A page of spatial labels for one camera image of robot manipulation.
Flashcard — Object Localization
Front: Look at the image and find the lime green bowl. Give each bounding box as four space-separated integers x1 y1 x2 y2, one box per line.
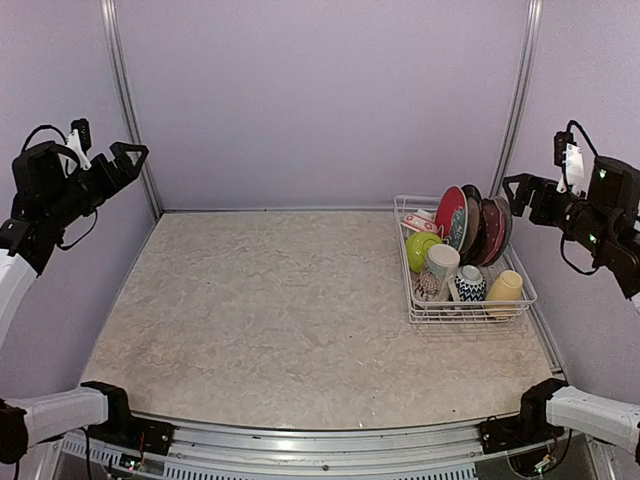
405 231 443 274

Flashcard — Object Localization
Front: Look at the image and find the front aluminium rail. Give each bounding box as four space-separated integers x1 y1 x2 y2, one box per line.
38 419 620 479

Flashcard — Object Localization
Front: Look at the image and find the right aluminium frame post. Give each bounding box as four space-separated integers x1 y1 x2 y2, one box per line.
489 0 544 196

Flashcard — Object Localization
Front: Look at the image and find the pale yellow cup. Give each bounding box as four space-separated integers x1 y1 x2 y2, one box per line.
486 270 523 320

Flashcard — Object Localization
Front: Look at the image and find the black striped rim plate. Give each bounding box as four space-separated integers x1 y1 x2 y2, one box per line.
460 184 485 264

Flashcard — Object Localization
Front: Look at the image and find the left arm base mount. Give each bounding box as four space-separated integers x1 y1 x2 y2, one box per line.
88 416 175 456

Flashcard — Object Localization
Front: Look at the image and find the pink polka dot plate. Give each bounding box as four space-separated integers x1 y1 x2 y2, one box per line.
474 197 505 267

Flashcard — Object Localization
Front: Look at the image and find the light blue flower plate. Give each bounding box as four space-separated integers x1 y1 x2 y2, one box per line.
493 196 513 259

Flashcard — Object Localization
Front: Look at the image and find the white shell pattern mug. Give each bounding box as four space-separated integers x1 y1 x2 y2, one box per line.
414 244 460 302

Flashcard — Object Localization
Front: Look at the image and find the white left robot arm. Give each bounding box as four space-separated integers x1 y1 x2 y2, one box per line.
1 118 149 467

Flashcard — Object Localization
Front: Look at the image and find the aluminium frame post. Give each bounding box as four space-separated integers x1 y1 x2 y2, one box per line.
100 0 164 221
489 0 544 196

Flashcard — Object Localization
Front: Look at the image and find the white wire dish rack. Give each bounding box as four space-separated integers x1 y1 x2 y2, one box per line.
393 194 537 325

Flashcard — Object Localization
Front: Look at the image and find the red and teal plate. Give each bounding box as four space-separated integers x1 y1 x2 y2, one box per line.
435 186 468 251

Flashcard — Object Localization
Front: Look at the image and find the red white floral bowl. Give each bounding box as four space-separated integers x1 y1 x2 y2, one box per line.
401 209 439 235

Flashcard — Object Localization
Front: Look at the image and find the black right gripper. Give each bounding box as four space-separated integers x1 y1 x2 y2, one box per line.
504 172 615 257

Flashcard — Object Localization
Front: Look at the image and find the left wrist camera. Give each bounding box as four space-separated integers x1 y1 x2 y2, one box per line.
66 118 92 170

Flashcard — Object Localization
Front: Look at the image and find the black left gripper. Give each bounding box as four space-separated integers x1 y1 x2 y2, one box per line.
44 140 147 228

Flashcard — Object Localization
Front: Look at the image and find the blue white patterned cup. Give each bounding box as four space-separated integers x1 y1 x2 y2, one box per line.
448 265 487 302

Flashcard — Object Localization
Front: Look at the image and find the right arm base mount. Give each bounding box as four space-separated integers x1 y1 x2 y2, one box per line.
478 415 565 455

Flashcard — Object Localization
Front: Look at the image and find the left aluminium frame post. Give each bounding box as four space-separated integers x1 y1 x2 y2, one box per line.
100 0 164 221

